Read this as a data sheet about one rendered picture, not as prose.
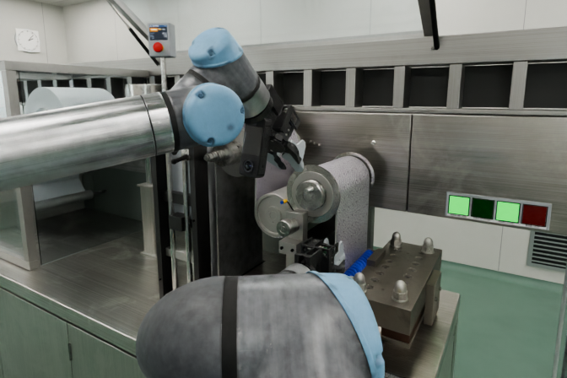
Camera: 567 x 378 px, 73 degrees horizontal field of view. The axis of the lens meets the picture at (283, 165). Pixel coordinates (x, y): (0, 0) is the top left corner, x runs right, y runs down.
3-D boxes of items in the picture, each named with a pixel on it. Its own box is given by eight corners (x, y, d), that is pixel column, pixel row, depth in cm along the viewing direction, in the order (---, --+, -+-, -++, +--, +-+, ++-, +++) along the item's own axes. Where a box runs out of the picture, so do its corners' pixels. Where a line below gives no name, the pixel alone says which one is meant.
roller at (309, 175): (291, 213, 100) (292, 169, 98) (332, 191, 122) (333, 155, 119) (332, 220, 94) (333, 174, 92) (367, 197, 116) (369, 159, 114)
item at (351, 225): (333, 283, 98) (335, 213, 95) (364, 252, 118) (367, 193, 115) (335, 284, 98) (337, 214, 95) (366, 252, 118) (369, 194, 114)
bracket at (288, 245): (278, 329, 100) (277, 214, 94) (290, 316, 105) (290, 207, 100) (294, 335, 97) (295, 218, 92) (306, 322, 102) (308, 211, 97)
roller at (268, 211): (254, 232, 108) (254, 191, 106) (298, 210, 129) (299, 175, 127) (292, 240, 102) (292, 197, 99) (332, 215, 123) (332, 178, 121)
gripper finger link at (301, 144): (319, 153, 85) (299, 128, 79) (310, 176, 83) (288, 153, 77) (307, 153, 87) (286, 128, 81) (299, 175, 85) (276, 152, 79)
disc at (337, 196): (286, 218, 101) (287, 161, 98) (287, 217, 101) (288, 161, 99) (338, 228, 94) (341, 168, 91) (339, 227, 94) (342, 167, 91)
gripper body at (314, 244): (341, 241, 89) (317, 260, 78) (340, 276, 90) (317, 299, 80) (310, 235, 92) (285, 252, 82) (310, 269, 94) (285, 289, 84)
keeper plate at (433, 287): (423, 323, 100) (426, 283, 98) (430, 305, 108) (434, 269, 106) (434, 326, 99) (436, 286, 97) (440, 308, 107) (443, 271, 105)
